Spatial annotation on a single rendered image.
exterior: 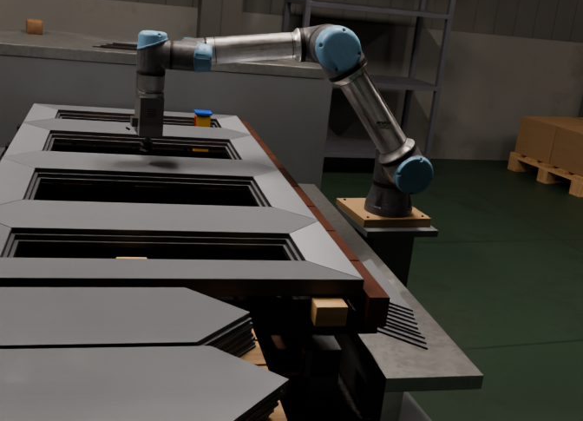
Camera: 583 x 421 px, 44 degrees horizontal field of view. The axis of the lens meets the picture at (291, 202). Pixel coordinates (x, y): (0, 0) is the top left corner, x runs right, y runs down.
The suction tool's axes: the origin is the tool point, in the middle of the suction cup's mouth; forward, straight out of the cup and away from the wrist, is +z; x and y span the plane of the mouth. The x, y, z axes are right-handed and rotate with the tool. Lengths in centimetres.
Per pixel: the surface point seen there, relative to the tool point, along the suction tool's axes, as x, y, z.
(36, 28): -23, -126, -19
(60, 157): -22.2, -5.5, 3.7
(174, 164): 7.6, 0.9, 3.7
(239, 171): 24.4, 7.8, 3.7
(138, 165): -2.6, 2.1, 3.7
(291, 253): 19, 64, 6
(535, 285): 219, -80, 88
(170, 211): -2.0, 41.0, 3.7
